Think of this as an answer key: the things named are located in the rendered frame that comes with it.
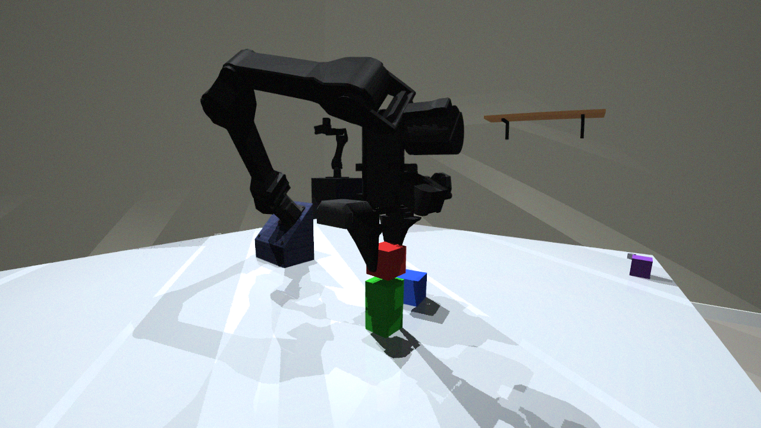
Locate green block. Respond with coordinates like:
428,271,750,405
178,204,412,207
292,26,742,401
365,305,403,338
365,277,404,315

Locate red block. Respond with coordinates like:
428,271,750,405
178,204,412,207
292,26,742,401
366,241,407,281

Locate purple cube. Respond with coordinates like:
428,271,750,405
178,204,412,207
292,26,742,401
630,255,653,279

